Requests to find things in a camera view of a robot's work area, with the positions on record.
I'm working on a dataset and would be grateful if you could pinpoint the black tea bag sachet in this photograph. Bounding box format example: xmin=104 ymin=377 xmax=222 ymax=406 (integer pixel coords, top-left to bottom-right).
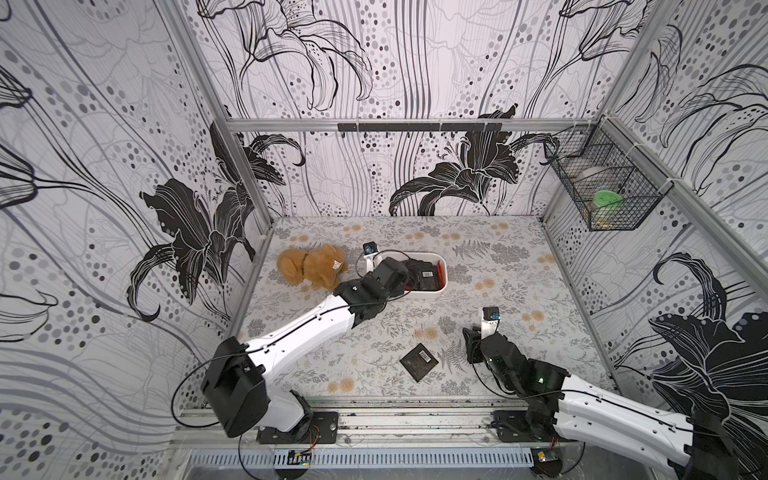
xmin=404 ymin=259 xmax=440 ymax=292

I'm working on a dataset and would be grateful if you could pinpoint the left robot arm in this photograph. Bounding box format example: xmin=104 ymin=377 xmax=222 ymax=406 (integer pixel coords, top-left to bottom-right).
xmin=201 ymin=258 xmax=409 ymax=441

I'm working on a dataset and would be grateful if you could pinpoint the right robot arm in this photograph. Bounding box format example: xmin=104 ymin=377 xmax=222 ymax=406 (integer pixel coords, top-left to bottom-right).
xmin=462 ymin=326 xmax=767 ymax=479

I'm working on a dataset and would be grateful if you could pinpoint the white plastic storage box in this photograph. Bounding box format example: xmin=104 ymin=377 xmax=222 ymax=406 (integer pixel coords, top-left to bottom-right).
xmin=365 ymin=249 xmax=448 ymax=300

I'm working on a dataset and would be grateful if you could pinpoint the brown plush dog toy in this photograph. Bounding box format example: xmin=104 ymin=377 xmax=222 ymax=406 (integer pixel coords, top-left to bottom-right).
xmin=276 ymin=244 xmax=348 ymax=291

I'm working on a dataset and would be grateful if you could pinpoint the green lid in basket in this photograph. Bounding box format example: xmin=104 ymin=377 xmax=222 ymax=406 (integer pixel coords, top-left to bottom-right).
xmin=592 ymin=190 xmax=624 ymax=210

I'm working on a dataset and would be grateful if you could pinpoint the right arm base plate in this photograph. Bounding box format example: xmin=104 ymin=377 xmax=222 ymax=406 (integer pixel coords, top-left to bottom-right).
xmin=490 ymin=410 xmax=570 ymax=445

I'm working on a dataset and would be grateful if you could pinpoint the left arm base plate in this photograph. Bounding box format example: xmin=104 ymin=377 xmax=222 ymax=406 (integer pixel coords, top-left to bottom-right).
xmin=257 ymin=411 xmax=339 ymax=446

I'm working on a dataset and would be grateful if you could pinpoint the white perforated cable duct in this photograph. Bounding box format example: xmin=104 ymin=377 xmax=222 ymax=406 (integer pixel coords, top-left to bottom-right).
xmin=189 ymin=447 xmax=534 ymax=470

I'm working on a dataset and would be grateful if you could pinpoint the black bar on rail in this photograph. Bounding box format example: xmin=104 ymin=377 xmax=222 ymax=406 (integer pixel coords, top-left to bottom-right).
xmin=337 ymin=122 xmax=502 ymax=133

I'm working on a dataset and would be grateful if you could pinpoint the black wire basket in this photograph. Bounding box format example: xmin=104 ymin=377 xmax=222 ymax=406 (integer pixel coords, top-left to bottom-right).
xmin=544 ymin=125 xmax=673 ymax=231

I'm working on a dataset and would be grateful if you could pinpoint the aluminium corner frame post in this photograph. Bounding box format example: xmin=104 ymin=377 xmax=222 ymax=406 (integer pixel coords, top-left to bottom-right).
xmin=159 ymin=1 xmax=273 ymax=234

